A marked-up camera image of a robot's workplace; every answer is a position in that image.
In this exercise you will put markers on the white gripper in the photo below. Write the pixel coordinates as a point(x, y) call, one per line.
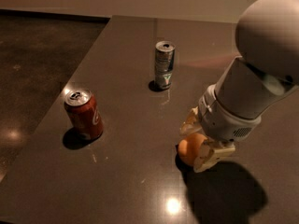
point(224, 123)

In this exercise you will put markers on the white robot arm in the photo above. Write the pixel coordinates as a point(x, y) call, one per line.
point(265, 71)

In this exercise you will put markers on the silver energy drink can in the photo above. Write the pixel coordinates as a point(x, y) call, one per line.
point(164, 64)

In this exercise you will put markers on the red cola can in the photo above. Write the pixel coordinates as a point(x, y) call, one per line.
point(81, 107)

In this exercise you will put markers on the orange fruit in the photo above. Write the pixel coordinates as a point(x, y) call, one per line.
point(188, 147)

